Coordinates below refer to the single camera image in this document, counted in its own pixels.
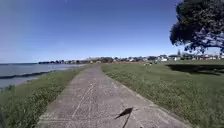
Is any grey concrete path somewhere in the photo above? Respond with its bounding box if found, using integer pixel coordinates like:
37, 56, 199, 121
34, 63, 194, 128

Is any row of distant buildings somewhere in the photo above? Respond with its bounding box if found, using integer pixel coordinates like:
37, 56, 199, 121
65, 49, 224, 65

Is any distant row of trees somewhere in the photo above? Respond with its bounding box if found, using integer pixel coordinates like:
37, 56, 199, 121
37, 59, 66, 65

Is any wide grass field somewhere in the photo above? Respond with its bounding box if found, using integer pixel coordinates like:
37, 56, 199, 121
100, 59, 224, 128

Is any grass strip by water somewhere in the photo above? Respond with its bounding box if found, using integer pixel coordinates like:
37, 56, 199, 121
0, 64, 93, 128

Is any blue-grey water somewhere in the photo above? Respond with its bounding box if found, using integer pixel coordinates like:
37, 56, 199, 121
0, 62, 86, 89

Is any large dark tree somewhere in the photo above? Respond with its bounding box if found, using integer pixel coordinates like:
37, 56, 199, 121
169, 0, 224, 55

